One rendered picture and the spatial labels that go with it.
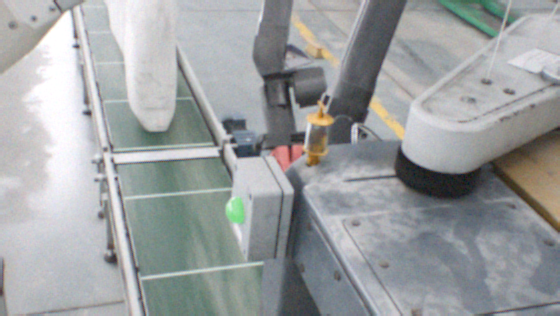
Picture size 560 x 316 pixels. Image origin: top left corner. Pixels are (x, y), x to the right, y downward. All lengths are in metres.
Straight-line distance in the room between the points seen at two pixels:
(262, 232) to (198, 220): 1.54
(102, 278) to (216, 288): 0.72
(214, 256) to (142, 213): 0.32
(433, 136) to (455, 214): 0.08
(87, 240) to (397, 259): 2.26
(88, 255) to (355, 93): 1.92
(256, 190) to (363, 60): 0.33
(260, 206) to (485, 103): 0.26
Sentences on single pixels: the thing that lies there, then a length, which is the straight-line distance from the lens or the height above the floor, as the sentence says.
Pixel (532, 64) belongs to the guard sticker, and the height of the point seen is 1.42.
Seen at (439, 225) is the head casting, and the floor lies 1.34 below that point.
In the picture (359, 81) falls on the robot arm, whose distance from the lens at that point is 0.94.
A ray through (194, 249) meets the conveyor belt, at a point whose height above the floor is 0.38.
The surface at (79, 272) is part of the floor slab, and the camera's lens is 2.64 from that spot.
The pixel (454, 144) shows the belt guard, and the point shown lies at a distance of 0.68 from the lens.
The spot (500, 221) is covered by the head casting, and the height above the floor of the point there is 1.34.
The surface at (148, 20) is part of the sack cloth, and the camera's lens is 2.58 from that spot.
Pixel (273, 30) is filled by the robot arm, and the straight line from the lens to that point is 1.25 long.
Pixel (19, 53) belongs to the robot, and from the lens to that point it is 1.15.
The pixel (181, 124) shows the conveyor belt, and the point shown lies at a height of 0.38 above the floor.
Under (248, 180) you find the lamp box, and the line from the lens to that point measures 0.70.
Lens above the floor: 1.70
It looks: 30 degrees down
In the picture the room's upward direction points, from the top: 7 degrees clockwise
